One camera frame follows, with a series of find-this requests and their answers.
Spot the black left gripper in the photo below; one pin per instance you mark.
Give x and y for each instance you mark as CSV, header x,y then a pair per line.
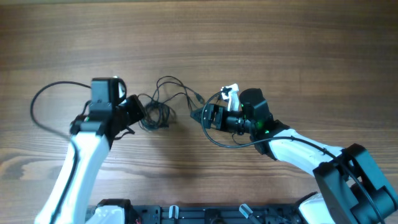
x,y
138,113

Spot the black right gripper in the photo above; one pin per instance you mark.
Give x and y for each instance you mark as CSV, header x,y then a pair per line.
x,y
222,111

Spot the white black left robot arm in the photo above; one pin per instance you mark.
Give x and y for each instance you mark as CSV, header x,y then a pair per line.
x,y
106,118

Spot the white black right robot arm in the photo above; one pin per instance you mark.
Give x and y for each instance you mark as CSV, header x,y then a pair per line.
x,y
353,189

